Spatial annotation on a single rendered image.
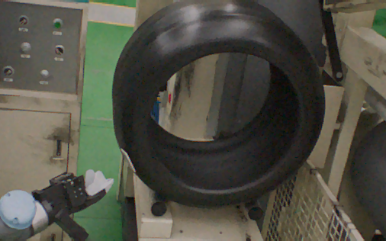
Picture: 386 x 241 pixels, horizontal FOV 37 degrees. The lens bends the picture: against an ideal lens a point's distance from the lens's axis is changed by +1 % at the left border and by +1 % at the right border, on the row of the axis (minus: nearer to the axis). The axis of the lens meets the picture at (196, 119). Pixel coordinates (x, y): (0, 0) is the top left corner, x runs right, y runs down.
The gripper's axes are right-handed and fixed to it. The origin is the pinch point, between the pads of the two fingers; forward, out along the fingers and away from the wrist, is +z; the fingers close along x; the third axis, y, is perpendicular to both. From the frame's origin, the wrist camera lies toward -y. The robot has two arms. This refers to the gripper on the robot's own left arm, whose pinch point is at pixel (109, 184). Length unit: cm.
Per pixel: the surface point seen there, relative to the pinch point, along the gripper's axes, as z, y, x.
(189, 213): 29.7, -24.6, 6.7
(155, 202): 13.3, -11.9, 0.8
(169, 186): 14.9, -6.9, -5.1
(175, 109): 44.5, 3.6, 18.6
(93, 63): 228, -30, 320
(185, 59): 19.5, 26.8, -17.0
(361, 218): 114, -69, -1
